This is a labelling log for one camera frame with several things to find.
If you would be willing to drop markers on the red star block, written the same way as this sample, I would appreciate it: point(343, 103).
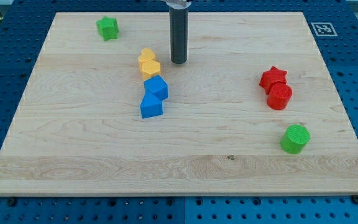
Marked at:
point(271, 77)

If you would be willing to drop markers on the black bolt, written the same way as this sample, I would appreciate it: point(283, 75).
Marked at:
point(11, 202)
point(354, 199)

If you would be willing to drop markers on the black bolt front left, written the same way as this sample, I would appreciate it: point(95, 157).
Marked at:
point(11, 202)

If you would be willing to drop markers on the yellow heart block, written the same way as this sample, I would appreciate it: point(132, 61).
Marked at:
point(145, 56)

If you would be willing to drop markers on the red cylinder block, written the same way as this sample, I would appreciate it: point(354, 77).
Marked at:
point(279, 96)

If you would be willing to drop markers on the black bolt front right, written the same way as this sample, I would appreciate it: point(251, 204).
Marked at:
point(354, 199)

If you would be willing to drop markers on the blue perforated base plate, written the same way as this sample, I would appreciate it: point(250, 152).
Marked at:
point(23, 30)

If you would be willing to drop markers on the green star block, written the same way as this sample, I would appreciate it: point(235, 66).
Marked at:
point(108, 28)

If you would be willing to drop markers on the white fiducial marker tag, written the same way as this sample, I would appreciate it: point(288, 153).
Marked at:
point(324, 29)

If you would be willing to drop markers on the yellow hexagon block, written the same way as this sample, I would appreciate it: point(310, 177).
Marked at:
point(150, 69)

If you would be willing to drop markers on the blue cube block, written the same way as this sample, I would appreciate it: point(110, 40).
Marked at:
point(157, 86)

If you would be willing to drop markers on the green cylinder block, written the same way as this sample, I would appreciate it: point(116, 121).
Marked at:
point(295, 139)

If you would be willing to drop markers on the wooden board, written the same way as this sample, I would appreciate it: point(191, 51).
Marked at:
point(78, 130)

